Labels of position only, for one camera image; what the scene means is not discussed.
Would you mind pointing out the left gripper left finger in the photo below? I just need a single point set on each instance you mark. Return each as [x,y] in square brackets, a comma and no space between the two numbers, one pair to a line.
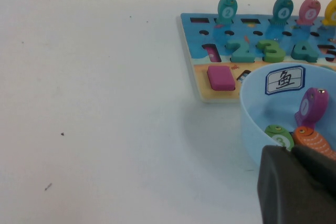
[283,195]

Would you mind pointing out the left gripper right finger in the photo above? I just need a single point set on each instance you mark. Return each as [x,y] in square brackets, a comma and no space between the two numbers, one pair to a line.
[320,171]

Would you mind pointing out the light blue plastic bowl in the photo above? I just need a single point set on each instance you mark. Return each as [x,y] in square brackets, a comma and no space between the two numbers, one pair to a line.
[252,119]

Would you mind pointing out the magenta rectangle piece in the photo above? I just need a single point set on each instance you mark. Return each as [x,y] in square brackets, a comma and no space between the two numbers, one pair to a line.
[220,78]

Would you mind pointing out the colourful wooden puzzle board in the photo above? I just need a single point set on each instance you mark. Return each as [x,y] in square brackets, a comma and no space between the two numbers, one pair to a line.
[194,58]

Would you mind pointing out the orange fish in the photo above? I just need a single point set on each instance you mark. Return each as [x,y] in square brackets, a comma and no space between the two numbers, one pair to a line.
[315,140]

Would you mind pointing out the green fish three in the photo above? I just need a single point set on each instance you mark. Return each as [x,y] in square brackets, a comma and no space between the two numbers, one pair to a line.
[279,136]

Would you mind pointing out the purple fish one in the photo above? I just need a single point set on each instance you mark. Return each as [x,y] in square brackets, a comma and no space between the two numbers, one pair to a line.
[312,108]

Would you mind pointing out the teal number four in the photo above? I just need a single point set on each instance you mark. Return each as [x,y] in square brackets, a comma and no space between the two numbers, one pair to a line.
[304,53]

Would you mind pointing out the green number three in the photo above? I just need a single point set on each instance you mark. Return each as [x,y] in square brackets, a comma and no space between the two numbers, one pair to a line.
[271,51]

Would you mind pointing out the teal number two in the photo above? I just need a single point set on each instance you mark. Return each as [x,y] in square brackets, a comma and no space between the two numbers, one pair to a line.
[240,51]

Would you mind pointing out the pink fish five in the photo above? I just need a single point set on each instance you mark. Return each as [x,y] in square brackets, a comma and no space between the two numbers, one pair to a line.
[309,11]

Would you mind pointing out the yellow fish six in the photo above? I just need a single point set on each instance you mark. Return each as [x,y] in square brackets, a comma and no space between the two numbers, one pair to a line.
[331,11]

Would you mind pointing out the teal fish four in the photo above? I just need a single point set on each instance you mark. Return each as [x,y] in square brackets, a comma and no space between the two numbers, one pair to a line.
[283,10]

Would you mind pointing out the teal fish two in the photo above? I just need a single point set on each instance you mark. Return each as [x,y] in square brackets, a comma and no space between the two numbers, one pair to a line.
[227,10]

